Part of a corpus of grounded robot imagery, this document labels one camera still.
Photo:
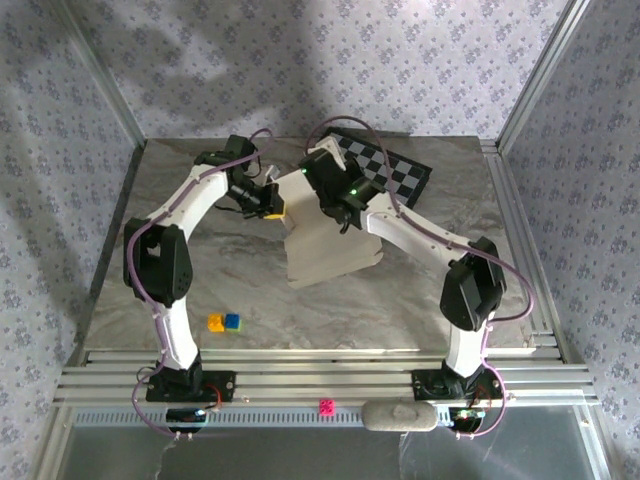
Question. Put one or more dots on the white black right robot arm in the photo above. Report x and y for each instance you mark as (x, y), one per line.
(415, 230)

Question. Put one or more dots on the small black circuit board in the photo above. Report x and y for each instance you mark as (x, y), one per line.
(466, 419)
(186, 419)

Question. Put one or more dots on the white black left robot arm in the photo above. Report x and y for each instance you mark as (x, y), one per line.
(177, 335)

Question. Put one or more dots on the grey metal panel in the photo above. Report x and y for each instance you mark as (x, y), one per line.
(300, 455)

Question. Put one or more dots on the aluminium side rail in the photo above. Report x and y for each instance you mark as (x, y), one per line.
(126, 190)
(507, 200)

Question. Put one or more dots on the white paper box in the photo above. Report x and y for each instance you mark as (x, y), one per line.
(325, 250)

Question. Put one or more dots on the pink toy brick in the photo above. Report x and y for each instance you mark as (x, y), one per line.
(328, 407)

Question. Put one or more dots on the aluminium frame post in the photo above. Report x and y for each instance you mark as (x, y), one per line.
(106, 75)
(541, 75)

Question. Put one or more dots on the orange toy brick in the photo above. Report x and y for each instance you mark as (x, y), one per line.
(216, 322)

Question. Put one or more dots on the black grey checkerboard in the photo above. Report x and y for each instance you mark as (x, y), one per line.
(400, 175)

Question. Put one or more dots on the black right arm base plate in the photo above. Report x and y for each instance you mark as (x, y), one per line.
(425, 386)

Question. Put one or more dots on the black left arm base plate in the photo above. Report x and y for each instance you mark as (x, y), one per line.
(220, 386)

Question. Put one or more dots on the blue green toy brick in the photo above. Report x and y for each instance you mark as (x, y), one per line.
(233, 321)

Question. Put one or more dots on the aluminium extrusion base frame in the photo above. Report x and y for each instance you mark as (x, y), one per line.
(325, 375)

